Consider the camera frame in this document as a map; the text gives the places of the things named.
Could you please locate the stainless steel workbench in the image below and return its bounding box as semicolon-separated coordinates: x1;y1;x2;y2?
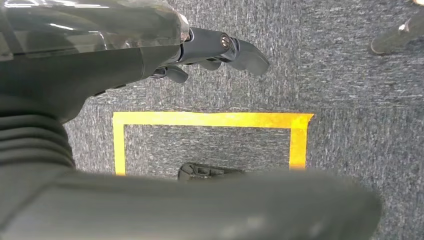
370;13;424;56

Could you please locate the black robot foot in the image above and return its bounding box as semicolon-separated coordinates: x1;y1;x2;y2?
177;162;245;182

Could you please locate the yellow floor tape rectangle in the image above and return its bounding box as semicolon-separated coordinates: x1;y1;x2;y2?
112;111;315;176

